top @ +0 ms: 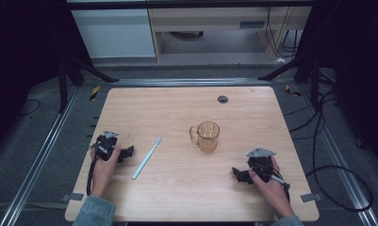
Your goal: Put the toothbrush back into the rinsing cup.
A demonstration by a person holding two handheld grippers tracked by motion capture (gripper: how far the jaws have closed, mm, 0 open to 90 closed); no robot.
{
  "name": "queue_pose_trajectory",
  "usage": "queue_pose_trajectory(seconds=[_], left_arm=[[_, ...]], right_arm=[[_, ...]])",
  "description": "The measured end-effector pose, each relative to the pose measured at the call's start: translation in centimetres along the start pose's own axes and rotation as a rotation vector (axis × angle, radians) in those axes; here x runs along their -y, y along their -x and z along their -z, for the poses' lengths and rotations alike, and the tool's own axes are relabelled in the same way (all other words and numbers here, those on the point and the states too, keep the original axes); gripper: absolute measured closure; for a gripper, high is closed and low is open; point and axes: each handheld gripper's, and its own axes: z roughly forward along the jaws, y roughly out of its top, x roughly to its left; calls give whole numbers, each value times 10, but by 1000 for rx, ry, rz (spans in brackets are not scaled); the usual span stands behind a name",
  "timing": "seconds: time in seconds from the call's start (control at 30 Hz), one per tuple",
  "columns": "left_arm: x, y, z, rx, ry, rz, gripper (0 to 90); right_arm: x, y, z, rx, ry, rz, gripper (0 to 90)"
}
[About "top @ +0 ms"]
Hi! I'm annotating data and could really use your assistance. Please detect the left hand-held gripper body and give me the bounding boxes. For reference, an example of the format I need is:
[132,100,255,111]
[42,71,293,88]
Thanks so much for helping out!
[94,129,121,162]

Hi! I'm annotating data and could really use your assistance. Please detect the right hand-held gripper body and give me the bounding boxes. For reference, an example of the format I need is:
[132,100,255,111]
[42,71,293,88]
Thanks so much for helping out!
[245,147,277,184]

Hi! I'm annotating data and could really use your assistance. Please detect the light blue toothbrush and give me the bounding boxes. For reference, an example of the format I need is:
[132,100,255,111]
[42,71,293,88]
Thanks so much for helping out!
[131,136,163,181]

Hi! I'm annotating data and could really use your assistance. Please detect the amber glass cup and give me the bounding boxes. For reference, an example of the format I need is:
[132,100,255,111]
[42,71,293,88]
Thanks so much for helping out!
[189,121,222,153]

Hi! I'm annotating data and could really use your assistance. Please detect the person's left hand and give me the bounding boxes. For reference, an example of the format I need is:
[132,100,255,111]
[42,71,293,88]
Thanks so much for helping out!
[90,144,123,200]

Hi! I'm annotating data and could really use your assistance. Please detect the person's right hand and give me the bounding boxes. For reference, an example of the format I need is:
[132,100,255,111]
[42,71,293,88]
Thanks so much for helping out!
[248,155,295,219]

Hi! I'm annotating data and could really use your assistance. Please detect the yellow black striped tape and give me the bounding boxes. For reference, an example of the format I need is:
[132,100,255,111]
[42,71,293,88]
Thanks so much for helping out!
[89,85,101,102]
[285,84,303,98]

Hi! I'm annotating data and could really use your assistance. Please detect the grey tape piece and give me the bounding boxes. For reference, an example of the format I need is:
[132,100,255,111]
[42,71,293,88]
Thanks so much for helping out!
[300,192,322,203]
[61,192,85,202]

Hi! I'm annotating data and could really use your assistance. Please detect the black metal stand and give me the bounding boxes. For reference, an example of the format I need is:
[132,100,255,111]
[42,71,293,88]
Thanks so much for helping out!
[257,46,338,109]
[53,40,120,114]

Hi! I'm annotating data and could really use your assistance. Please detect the white cabinet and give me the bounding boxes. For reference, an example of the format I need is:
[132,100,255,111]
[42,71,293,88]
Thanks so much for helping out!
[71,8,156,59]

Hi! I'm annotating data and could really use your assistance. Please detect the light wooden desk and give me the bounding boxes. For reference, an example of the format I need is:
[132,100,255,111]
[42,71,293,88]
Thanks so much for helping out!
[147,6,313,63]

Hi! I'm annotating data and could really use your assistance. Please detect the right hand-held gripper cable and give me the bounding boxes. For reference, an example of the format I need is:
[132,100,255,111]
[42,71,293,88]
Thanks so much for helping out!
[255,165,292,202]

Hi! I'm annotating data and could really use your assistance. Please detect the hand-held gripper cable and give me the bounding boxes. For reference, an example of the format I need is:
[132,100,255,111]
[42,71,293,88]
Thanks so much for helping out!
[86,155,100,197]
[255,165,292,202]

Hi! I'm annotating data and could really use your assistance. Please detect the left hand-held gripper cable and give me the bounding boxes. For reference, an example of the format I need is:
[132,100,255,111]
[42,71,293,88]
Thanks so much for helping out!
[86,155,100,197]

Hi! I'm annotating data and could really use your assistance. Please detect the metal floor rail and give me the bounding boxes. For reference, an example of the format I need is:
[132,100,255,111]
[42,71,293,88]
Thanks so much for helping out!
[0,86,81,226]
[298,84,378,226]
[109,77,271,88]

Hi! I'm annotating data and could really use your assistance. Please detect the thin black floor cable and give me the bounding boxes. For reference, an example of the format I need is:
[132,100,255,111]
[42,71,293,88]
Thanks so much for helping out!
[15,98,41,121]

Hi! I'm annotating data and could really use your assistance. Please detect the black hanging desk cables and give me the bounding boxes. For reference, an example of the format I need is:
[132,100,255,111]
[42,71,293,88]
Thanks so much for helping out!
[264,6,304,60]

